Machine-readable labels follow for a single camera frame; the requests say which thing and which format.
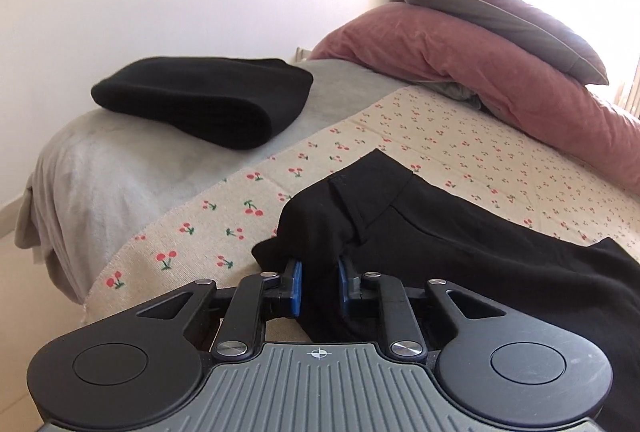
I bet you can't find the pink and grey pillow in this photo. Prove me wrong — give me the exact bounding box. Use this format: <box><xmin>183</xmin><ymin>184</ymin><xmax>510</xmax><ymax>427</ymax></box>
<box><xmin>374</xmin><ymin>0</ymin><xmax>610</xmax><ymax>86</ymax></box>

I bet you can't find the folded black garment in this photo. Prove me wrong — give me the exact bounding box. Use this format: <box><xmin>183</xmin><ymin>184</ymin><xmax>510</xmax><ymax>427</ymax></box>
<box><xmin>91</xmin><ymin>56</ymin><xmax>315</xmax><ymax>152</ymax></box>

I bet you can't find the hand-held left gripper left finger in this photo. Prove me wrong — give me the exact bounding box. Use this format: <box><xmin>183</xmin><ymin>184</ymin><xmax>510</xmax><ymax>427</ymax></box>
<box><xmin>134</xmin><ymin>259</ymin><xmax>305</xmax><ymax>361</ymax></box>

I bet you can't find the cherry print bed cover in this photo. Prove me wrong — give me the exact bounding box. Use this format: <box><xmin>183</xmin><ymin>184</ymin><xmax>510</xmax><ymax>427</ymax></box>
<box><xmin>81</xmin><ymin>80</ymin><xmax>640</xmax><ymax>345</ymax></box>

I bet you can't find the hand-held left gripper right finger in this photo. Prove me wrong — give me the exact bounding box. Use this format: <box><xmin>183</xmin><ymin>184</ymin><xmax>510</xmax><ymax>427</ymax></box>
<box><xmin>337</xmin><ymin>258</ymin><xmax>507</xmax><ymax>359</ymax></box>

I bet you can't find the grey cloth under duvet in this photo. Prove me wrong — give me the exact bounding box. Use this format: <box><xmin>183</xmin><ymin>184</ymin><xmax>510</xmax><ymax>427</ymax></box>
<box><xmin>434</xmin><ymin>81</ymin><xmax>497</xmax><ymax>114</ymax></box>

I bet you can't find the black polo shirt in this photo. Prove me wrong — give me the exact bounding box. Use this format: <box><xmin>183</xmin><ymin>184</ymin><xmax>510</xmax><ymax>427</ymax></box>
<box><xmin>251</xmin><ymin>149</ymin><xmax>640</xmax><ymax>344</ymax></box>

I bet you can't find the grey bed sheet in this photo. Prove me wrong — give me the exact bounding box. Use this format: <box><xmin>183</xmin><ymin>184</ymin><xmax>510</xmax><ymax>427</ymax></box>
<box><xmin>14</xmin><ymin>57</ymin><xmax>402</xmax><ymax>309</ymax></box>

